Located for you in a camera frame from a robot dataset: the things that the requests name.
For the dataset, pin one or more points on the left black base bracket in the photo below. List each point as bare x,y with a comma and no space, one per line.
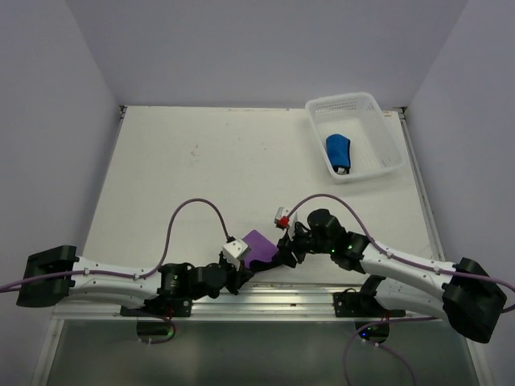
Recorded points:
157,307

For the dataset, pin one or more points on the purple towel black trim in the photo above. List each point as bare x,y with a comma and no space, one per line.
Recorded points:
262,255

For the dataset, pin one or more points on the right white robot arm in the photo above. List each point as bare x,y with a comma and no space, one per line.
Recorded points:
462,294

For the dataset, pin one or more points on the blue towel black trim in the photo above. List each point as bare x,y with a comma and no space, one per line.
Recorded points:
338,151

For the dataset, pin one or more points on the white plastic basket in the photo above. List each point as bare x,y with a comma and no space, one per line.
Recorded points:
374,150

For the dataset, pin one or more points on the right black base bracket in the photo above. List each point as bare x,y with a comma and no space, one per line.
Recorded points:
352,304

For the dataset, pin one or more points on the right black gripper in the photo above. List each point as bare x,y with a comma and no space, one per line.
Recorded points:
286,248

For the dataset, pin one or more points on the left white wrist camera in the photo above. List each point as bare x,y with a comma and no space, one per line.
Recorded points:
234,252

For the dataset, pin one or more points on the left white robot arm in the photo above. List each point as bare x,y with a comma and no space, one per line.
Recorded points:
58,274

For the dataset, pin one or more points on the aluminium mounting rail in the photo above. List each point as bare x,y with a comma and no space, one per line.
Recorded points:
305,303

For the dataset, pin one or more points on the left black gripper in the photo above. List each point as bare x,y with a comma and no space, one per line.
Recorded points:
238,277

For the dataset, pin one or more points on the black base bracket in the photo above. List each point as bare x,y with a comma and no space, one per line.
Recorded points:
352,304
157,307

